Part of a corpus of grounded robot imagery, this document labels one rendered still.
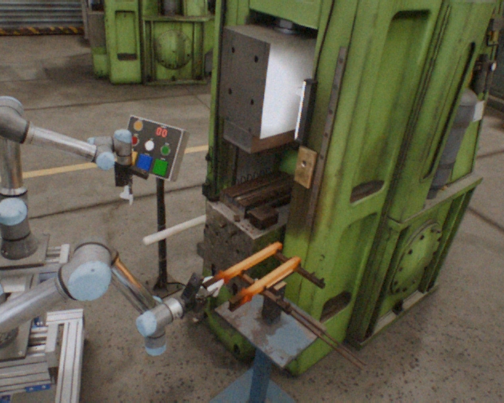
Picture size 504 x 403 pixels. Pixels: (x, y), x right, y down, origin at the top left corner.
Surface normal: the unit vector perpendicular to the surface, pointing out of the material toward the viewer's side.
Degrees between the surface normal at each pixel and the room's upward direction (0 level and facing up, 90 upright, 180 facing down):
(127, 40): 90
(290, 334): 0
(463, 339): 0
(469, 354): 0
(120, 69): 90
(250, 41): 90
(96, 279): 87
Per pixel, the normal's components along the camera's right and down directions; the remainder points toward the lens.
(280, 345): 0.09, -0.84
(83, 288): 0.35, 0.47
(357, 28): -0.76, 0.29
